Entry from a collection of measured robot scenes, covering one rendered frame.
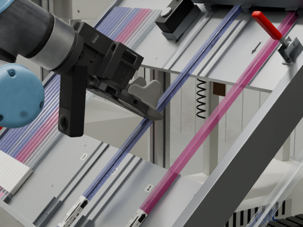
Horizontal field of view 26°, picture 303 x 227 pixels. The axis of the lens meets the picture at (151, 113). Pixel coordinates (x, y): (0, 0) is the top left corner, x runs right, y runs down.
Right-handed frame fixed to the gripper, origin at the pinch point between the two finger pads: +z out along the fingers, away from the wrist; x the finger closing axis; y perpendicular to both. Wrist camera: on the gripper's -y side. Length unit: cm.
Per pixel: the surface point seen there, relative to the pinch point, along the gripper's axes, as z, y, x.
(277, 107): 4.6, 7.9, -21.0
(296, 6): 7.8, 26.2, -11.9
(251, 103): 236, 74, 243
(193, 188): 0.8, -7.9, -16.6
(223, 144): 243, 42, 259
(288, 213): 51, -2, 10
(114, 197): -0.8, -14.3, -1.8
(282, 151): 78, 17, 45
